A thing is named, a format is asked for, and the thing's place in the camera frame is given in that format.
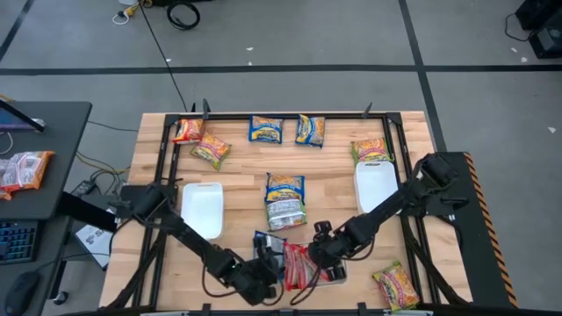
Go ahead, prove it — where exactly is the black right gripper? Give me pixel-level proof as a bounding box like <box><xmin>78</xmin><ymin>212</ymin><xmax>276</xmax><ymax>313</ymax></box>
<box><xmin>308</xmin><ymin>221</ymin><xmax>352</xmax><ymax>282</ymax></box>

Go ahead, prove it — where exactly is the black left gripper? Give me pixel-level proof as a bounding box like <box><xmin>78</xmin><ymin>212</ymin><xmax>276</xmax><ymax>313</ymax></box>
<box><xmin>239</xmin><ymin>235</ymin><xmax>286</xmax><ymax>307</ymax></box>

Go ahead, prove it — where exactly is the blue Maruchan noodle pack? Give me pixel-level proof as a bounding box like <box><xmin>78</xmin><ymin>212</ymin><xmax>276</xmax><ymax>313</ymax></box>
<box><xmin>248</xmin><ymin>114</ymin><xmax>285</xmax><ymax>145</ymax></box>
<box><xmin>264</xmin><ymin>172</ymin><xmax>306</xmax><ymax>203</ymax></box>
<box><xmin>294</xmin><ymin>113</ymin><xmax>327</xmax><ymax>148</ymax></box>
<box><xmin>253</xmin><ymin>230</ymin><xmax>288</xmax><ymax>261</ymax></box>

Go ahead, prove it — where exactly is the red Maruchan noodle pack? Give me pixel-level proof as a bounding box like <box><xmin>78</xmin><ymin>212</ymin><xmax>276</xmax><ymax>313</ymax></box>
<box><xmin>172</xmin><ymin>118</ymin><xmax>206</xmax><ymax>146</ymax></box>
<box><xmin>301</xmin><ymin>245</ymin><xmax>331</xmax><ymax>286</ymax></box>
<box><xmin>284</xmin><ymin>241</ymin><xmax>305</xmax><ymax>292</ymax></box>

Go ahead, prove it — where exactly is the white plastic bin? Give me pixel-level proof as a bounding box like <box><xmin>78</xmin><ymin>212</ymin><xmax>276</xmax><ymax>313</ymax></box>
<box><xmin>180</xmin><ymin>182</ymin><xmax>226</xmax><ymax>241</ymax></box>
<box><xmin>280</xmin><ymin>240</ymin><xmax>349</xmax><ymax>291</ymax></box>
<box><xmin>353</xmin><ymin>160</ymin><xmax>403</xmax><ymax>215</ymax></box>

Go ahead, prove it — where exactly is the green Maruchan noodle pack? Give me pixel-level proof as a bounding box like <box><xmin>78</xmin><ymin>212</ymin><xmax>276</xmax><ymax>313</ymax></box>
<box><xmin>371</xmin><ymin>260</ymin><xmax>422</xmax><ymax>312</ymax></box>
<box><xmin>265</xmin><ymin>199</ymin><xmax>308</xmax><ymax>233</ymax></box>
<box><xmin>350</xmin><ymin>137</ymin><xmax>393</xmax><ymax>167</ymax></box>
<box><xmin>190</xmin><ymin>131</ymin><xmax>233</xmax><ymax>171</ymax></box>

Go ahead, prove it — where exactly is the black hazard striped platform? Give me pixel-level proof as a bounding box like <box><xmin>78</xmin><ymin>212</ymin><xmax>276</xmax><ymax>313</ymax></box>
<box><xmin>436</xmin><ymin>151</ymin><xmax>520</xmax><ymax>309</ymax></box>

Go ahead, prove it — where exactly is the white printed box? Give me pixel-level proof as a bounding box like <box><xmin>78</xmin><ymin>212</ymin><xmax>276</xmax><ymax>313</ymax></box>
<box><xmin>73</xmin><ymin>222</ymin><xmax>117</xmax><ymax>269</ymax></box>

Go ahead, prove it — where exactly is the black flat panel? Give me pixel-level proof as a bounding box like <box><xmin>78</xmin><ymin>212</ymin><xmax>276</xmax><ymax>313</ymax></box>
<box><xmin>56</xmin><ymin>190</ymin><xmax>119</xmax><ymax>233</ymax></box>

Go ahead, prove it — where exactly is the black power adapter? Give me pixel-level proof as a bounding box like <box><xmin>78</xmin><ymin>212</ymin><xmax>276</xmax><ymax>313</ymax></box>
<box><xmin>70</xmin><ymin>179</ymin><xmax>98</xmax><ymax>198</ymax></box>

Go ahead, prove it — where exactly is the black desk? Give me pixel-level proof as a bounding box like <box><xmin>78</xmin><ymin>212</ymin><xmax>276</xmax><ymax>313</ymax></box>
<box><xmin>0</xmin><ymin>101</ymin><xmax>93</xmax><ymax>316</ymax></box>

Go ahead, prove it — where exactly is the orange noodle pack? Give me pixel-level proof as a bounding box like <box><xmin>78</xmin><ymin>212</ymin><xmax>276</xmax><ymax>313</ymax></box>
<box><xmin>0</xmin><ymin>157</ymin><xmax>14</xmax><ymax>202</ymax></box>
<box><xmin>2</xmin><ymin>150</ymin><xmax>56</xmax><ymax>194</ymax></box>

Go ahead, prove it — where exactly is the backlit black keyboard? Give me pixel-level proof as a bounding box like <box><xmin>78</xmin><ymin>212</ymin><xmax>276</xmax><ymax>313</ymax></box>
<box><xmin>0</xmin><ymin>219</ymin><xmax>41</xmax><ymax>265</ymax></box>

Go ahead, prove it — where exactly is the black computer mouse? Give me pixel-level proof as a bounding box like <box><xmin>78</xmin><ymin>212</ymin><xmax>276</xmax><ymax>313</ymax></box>
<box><xmin>3</xmin><ymin>270</ymin><xmax>42</xmax><ymax>316</ymax></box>

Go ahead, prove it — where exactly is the black monitor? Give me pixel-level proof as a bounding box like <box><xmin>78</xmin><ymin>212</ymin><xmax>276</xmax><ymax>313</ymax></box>
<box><xmin>0</xmin><ymin>97</ymin><xmax>47</xmax><ymax>133</ymax></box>

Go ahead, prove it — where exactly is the black equipment case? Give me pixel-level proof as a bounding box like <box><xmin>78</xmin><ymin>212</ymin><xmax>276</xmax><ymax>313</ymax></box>
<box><xmin>514</xmin><ymin>0</ymin><xmax>562</xmax><ymax>61</ymax></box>

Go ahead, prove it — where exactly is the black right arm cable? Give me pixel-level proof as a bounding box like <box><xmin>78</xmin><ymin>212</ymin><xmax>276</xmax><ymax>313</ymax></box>
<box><xmin>289</xmin><ymin>254</ymin><xmax>328</xmax><ymax>306</ymax></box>

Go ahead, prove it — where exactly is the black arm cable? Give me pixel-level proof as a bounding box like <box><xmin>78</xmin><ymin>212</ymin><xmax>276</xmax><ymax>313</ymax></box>
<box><xmin>200</xmin><ymin>262</ymin><xmax>248</xmax><ymax>300</ymax></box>
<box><xmin>289</xmin><ymin>254</ymin><xmax>328</xmax><ymax>306</ymax></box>

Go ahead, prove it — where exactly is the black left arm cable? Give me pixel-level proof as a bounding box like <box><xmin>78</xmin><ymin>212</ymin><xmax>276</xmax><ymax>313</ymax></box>
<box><xmin>200</xmin><ymin>262</ymin><xmax>248</xmax><ymax>300</ymax></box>

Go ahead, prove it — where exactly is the black metal table frame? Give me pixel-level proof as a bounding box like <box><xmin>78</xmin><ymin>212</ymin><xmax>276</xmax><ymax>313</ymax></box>
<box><xmin>104</xmin><ymin>98</ymin><xmax>473</xmax><ymax>316</ymax></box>

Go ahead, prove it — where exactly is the long black floor cable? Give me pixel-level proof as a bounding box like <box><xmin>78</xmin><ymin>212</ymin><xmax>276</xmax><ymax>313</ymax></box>
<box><xmin>137</xmin><ymin>0</ymin><xmax>191</xmax><ymax>113</ymax></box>

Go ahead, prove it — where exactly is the black coiled cable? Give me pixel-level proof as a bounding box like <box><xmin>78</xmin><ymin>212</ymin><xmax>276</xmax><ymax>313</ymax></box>
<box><xmin>165</xmin><ymin>1</ymin><xmax>202</xmax><ymax>31</ymax></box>

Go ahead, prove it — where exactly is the white plug cable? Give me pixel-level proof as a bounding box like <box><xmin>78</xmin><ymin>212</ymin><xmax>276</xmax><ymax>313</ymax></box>
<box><xmin>112</xmin><ymin>3</ymin><xmax>141</xmax><ymax>25</ymax></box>

